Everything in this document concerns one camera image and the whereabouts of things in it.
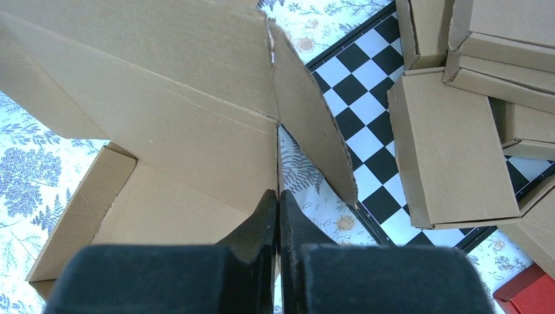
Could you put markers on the leaning folded cardboard box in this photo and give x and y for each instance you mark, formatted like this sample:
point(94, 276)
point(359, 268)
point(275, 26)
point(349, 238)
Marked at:
point(424, 27)

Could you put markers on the floral patterned table mat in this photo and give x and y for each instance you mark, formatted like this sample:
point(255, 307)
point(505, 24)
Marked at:
point(40, 171)

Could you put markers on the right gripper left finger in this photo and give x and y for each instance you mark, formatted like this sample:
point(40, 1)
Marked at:
point(235, 275)

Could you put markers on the cardboard box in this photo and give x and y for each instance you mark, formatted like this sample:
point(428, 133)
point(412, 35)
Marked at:
point(514, 32)
point(521, 100)
point(424, 27)
point(190, 96)

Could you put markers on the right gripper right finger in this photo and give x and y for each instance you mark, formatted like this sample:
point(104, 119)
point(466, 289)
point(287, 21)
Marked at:
point(320, 276)

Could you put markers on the folded box on checkerboard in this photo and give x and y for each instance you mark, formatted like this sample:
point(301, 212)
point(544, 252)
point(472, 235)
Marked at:
point(449, 156)

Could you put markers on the folded box on red box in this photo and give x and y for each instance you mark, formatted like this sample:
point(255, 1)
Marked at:
point(533, 232)

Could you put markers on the black white checkerboard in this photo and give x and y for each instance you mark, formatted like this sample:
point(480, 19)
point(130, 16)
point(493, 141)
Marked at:
point(356, 61)

